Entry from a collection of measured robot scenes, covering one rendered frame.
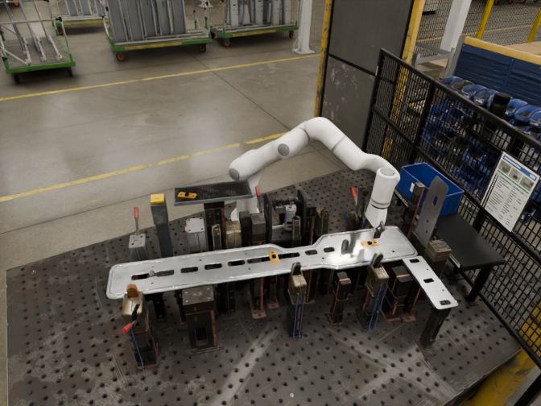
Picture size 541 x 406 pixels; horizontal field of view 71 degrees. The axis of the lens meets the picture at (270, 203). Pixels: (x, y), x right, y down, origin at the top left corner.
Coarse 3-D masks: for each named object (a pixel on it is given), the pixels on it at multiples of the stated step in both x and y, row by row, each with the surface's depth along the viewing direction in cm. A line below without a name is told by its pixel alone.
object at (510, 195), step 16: (512, 160) 162; (496, 176) 171; (512, 176) 163; (528, 176) 155; (496, 192) 172; (512, 192) 164; (528, 192) 156; (496, 208) 173; (512, 208) 165; (512, 224) 166
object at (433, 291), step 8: (416, 256) 175; (408, 264) 171; (416, 264) 171; (424, 264) 171; (416, 272) 167; (424, 272) 167; (432, 272) 168; (416, 280) 164; (424, 288) 160; (432, 288) 160; (440, 288) 160; (432, 296) 157; (440, 296) 157; (448, 296) 157; (432, 304) 154; (440, 304) 153; (448, 304) 154; (456, 304) 154
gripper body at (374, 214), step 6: (366, 210) 174; (372, 210) 168; (378, 210) 164; (384, 210) 164; (366, 216) 174; (372, 216) 169; (378, 216) 165; (384, 216) 166; (372, 222) 170; (378, 222) 167; (384, 222) 168
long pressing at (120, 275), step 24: (336, 240) 183; (360, 240) 183; (384, 240) 184; (408, 240) 185; (120, 264) 166; (144, 264) 167; (168, 264) 167; (192, 264) 167; (264, 264) 169; (288, 264) 169; (312, 264) 169; (336, 264) 170; (360, 264) 171; (120, 288) 155; (144, 288) 156; (168, 288) 156
